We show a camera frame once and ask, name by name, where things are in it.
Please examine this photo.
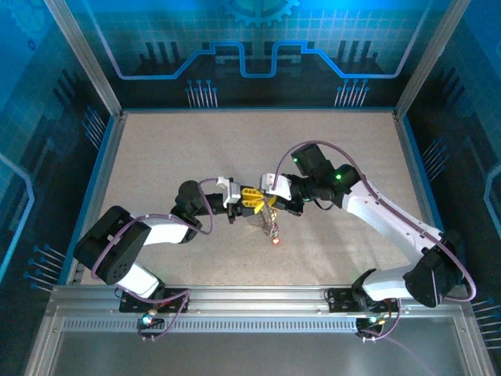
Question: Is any aluminium frame post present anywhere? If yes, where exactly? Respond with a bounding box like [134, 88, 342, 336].
[42, 0, 126, 118]
[394, 0, 471, 118]

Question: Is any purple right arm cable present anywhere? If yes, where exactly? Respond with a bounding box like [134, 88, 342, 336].
[273, 141, 478, 303]

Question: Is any grey metal panel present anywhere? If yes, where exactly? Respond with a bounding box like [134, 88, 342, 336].
[27, 315, 496, 376]

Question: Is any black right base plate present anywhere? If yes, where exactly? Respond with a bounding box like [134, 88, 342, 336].
[324, 287, 400, 314]

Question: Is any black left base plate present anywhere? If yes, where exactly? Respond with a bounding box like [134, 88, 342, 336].
[119, 287, 191, 314]

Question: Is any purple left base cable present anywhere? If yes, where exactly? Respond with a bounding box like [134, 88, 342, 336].
[136, 288, 192, 342]

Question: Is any aluminium side rail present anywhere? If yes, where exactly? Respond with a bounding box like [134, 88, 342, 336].
[64, 111, 127, 286]
[392, 110, 451, 286]

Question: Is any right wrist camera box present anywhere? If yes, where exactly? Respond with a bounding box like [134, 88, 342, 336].
[260, 172, 294, 201]

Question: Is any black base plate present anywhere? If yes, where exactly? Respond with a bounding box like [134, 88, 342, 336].
[324, 287, 400, 314]
[119, 287, 191, 314]

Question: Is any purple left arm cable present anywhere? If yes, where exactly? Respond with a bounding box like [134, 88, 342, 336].
[90, 178, 226, 281]

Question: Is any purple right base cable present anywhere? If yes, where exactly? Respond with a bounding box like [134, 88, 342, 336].
[359, 299, 402, 345]

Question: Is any right lit connector box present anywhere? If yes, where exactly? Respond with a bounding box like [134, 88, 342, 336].
[355, 315, 388, 330]

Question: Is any left lit connector box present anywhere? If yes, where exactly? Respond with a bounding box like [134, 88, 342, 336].
[136, 311, 165, 330]

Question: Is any slotted grey cable duct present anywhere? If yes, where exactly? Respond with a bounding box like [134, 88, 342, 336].
[62, 319, 359, 334]

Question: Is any wide aluminium base rail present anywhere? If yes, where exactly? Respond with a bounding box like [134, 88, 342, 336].
[45, 284, 470, 319]

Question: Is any aluminium back rail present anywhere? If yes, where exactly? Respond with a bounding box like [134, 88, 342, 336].
[121, 106, 398, 115]

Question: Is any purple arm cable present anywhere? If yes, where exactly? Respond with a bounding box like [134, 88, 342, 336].
[90, 178, 226, 281]
[273, 141, 478, 303]

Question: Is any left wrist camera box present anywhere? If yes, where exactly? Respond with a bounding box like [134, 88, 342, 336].
[215, 176, 243, 208]

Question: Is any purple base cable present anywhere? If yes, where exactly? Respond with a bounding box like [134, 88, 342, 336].
[359, 299, 402, 345]
[136, 288, 192, 342]

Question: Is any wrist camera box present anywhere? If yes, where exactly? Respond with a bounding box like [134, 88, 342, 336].
[260, 172, 294, 201]
[215, 176, 243, 208]

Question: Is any lit connector box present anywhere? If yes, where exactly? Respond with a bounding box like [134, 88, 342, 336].
[355, 315, 388, 330]
[136, 311, 165, 330]

